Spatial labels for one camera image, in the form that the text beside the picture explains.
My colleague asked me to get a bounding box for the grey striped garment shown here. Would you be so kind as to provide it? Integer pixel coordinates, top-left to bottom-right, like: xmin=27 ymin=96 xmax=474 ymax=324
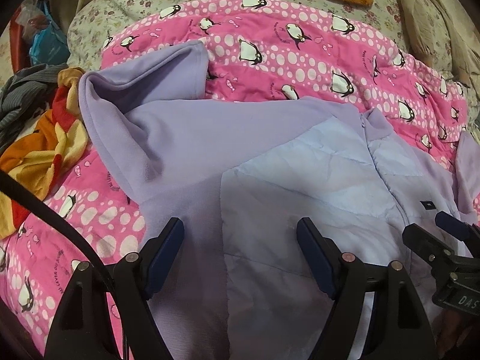
xmin=1 ymin=63 xmax=68 ymax=154

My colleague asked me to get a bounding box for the black cable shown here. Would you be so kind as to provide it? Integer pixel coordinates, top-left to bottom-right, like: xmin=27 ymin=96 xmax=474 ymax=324
xmin=0 ymin=170 xmax=130 ymax=360

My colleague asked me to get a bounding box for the floral beige bedsheet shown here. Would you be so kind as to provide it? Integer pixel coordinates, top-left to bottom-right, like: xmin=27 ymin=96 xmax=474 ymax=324
xmin=67 ymin=0 xmax=480 ymax=95

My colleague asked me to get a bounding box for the blue plastic bag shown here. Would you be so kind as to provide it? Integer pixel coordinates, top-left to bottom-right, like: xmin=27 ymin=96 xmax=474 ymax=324
xmin=29 ymin=0 xmax=70 ymax=65

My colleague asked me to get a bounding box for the pink penguin quilt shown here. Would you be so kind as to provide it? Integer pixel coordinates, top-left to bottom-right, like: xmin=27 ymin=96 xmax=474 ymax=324
xmin=0 ymin=0 xmax=480 ymax=360

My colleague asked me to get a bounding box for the lilac fleece jacket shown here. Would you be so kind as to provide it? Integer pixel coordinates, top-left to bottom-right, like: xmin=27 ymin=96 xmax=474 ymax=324
xmin=79 ymin=41 xmax=479 ymax=359

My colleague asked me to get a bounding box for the orange yellow red cloth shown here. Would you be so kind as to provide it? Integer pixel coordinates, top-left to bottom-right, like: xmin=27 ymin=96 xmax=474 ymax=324
xmin=0 ymin=66 xmax=90 ymax=240

